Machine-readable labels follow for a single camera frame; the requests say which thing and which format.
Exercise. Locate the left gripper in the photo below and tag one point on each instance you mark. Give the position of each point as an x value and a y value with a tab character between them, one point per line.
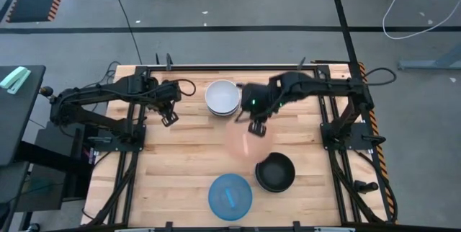
167	95

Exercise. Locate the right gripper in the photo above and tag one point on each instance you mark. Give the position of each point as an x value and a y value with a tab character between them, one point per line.
257	100

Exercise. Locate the pink translucent bowl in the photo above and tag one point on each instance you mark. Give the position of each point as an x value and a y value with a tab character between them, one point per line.
234	142

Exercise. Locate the black bowl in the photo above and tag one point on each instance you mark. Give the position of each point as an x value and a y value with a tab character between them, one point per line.
275	172

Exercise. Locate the grey bowl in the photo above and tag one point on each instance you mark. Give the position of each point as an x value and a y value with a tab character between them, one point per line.
260	185

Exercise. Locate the blue translucent bowl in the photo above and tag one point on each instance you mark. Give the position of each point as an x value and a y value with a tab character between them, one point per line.
219	203

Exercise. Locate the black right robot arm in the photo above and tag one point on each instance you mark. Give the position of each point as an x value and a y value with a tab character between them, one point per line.
324	86

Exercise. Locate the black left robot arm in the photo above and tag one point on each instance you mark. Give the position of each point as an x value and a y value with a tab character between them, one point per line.
101	91

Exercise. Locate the orange black hazard strip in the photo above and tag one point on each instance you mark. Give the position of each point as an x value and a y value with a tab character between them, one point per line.
373	122

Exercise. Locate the black equipment box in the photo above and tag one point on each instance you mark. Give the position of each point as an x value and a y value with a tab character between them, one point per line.
54	145

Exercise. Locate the black round knob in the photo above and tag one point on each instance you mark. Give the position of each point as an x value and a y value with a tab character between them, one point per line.
47	91

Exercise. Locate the black side desk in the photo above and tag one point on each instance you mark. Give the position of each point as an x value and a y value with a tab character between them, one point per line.
18	124

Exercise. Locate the mint green stapler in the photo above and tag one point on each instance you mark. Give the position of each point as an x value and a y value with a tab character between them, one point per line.
14	79

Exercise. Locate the grey table foot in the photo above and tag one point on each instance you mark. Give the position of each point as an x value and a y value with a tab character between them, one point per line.
425	65

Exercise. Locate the black table frame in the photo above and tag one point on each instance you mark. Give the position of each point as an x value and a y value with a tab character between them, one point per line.
216	68

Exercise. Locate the black frame bracket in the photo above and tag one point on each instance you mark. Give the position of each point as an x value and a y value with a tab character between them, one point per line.
296	226
168	226

